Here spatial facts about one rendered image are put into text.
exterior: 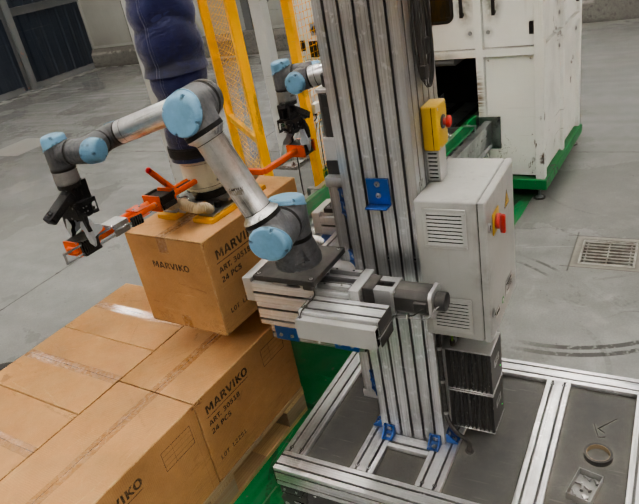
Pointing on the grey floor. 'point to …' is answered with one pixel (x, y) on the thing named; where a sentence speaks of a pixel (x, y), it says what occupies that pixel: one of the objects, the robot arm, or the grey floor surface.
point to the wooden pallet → (259, 452)
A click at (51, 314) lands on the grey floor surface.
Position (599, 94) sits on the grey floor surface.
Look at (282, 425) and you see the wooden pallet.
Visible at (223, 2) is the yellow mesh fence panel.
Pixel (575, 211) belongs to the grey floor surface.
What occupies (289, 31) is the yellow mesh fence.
